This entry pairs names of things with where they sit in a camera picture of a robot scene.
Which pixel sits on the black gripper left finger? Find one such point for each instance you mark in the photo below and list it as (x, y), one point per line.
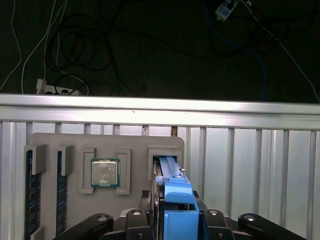
(136, 225)

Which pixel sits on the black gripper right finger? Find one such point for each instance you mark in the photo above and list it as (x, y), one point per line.
(215, 225)

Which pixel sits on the hard disk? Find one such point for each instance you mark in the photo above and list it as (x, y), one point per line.
(177, 190)

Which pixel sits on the silver CPU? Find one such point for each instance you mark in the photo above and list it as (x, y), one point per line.
(105, 172)

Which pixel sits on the blue RAM stick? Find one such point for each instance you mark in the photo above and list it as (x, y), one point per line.
(35, 200)
(62, 200)

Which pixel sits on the grey parts rack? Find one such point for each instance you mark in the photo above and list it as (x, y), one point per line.
(75, 142)

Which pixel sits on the white power strip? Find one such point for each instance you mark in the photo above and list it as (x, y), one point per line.
(58, 90)

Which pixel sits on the white blue adapter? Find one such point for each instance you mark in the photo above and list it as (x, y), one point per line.
(226, 10)

